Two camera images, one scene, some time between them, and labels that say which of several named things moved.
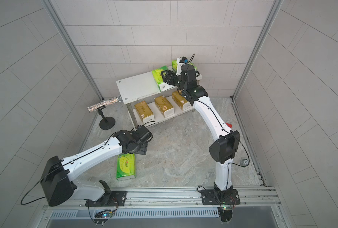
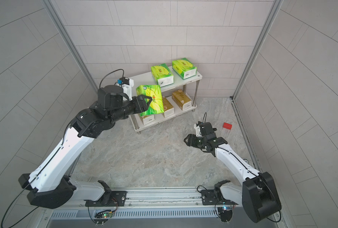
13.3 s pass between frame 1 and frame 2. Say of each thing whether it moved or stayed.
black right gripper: moved
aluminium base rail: stayed
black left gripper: moved
